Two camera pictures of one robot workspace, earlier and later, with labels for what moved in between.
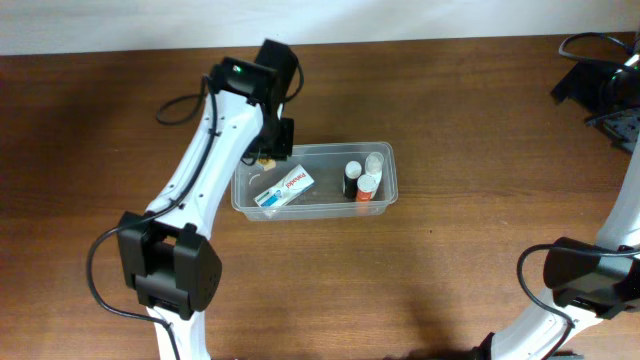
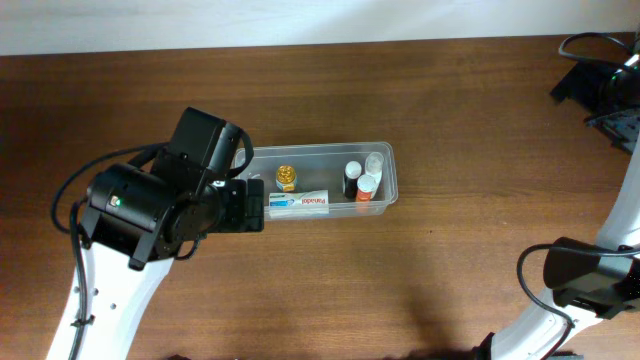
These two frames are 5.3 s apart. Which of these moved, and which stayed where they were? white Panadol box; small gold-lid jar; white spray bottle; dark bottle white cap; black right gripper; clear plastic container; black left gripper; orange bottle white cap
Moved: white Panadol box; black left gripper; small gold-lid jar
Stayed: dark bottle white cap; clear plastic container; white spray bottle; black right gripper; orange bottle white cap
